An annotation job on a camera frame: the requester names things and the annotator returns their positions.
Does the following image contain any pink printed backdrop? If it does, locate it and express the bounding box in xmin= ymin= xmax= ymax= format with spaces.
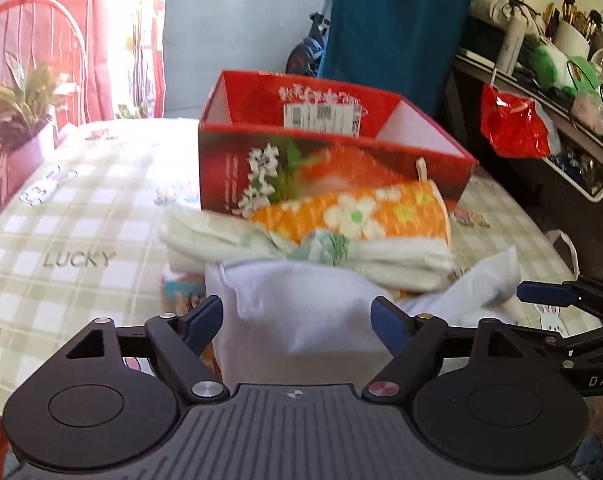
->
xmin=0 ymin=0 xmax=168 ymax=233

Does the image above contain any red plastic bag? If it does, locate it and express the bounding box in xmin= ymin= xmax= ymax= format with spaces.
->
xmin=480 ymin=82 xmax=562 ymax=160

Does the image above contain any colourful patterned cloth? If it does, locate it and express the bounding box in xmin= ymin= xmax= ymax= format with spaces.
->
xmin=162 ymin=272 xmax=209 ymax=311

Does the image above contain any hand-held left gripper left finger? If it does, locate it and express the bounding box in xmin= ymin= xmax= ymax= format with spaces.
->
xmin=66 ymin=295 xmax=229 ymax=404

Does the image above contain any red cardboard box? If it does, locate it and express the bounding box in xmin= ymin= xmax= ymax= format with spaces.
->
xmin=197 ymin=70 xmax=478 ymax=218

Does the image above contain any plain white cloth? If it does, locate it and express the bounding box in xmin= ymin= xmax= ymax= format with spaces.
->
xmin=204 ymin=245 xmax=522 ymax=356

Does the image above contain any white and green cloth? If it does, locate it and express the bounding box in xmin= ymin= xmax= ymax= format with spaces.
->
xmin=158 ymin=207 xmax=457 ymax=293

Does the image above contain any black exercise bike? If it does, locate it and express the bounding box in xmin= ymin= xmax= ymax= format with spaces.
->
xmin=285 ymin=0 xmax=337 ymax=78

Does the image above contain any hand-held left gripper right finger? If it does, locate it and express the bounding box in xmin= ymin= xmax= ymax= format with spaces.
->
xmin=362 ymin=296 xmax=532 ymax=404

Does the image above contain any teal curtain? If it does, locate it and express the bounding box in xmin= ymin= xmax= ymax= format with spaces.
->
xmin=319 ymin=0 xmax=487 ymax=118

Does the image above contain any potted plant in pink pot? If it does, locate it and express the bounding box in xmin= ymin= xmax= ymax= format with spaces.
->
xmin=0 ymin=57 xmax=79 ymax=233

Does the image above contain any black bag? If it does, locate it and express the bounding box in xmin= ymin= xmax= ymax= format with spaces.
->
xmin=464 ymin=15 xmax=507 ymax=58

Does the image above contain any white brush holder cup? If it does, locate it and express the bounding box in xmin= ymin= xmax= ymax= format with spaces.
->
xmin=541 ymin=0 xmax=603 ymax=61

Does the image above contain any dark wooden shelf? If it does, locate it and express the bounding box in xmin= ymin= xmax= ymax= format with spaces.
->
xmin=444 ymin=50 xmax=603 ymax=271

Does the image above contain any beige folded umbrella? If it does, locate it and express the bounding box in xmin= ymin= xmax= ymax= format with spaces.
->
xmin=469 ymin=0 xmax=539 ymax=36

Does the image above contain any pink plush pouch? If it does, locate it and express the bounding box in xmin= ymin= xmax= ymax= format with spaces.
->
xmin=574 ymin=92 xmax=603 ymax=131

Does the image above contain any white cord loop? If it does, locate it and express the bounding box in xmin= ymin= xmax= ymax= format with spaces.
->
xmin=546 ymin=229 xmax=580 ymax=276

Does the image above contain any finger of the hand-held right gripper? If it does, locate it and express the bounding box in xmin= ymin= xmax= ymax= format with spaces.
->
xmin=511 ymin=317 xmax=603 ymax=361
xmin=516 ymin=276 xmax=603 ymax=318

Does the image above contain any checked tablecloth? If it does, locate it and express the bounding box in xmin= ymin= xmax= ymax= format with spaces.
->
xmin=0 ymin=119 xmax=582 ymax=411

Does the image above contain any white bottle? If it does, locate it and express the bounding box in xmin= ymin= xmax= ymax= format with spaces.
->
xmin=496 ymin=12 xmax=527 ymax=76

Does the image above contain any orange floral towel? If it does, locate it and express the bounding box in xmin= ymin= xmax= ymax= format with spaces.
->
xmin=248 ymin=180 xmax=452 ymax=256

